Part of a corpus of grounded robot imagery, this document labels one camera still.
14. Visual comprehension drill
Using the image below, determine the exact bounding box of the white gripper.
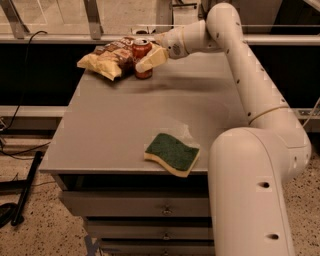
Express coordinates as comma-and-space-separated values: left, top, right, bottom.
135, 27, 189, 73

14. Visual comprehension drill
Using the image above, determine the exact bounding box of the red coke can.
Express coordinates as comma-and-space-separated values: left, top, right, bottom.
131, 37, 154, 80

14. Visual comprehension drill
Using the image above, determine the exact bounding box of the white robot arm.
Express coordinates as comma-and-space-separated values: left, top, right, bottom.
154, 3, 311, 256

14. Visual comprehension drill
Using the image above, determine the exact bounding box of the brown chip bag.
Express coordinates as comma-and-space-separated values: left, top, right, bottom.
77, 36, 134, 81

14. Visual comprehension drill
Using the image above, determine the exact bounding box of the grey drawer cabinet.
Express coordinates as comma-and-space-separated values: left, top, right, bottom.
40, 53, 247, 245

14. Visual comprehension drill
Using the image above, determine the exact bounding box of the green yellow sponge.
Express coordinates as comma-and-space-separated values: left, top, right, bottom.
144, 133, 200, 178

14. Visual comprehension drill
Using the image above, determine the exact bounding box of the top grey drawer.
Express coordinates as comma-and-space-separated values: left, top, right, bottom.
59, 191, 210, 217

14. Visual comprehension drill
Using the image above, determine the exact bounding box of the grey drawer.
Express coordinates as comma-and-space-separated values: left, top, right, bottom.
99, 240, 215, 256
59, 191, 210, 217
84, 218, 213, 240

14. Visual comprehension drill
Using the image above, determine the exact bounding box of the middle grey drawer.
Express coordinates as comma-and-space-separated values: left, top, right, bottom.
84, 218, 213, 240

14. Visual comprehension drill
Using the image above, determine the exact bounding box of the bottom grey drawer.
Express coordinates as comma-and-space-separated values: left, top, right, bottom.
99, 240, 215, 256

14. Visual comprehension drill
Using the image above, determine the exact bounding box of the black stand base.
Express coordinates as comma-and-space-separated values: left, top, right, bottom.
0, 151, 43, 228

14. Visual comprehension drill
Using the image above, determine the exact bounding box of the black cable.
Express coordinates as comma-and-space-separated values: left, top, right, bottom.
0, 30, 52, 160

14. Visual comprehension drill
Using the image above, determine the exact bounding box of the metal railing frame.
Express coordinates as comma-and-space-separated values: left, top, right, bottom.
0, 0, 320, 46

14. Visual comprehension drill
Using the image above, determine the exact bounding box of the white cable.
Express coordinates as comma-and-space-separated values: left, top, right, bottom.
302, 96, 320, 128

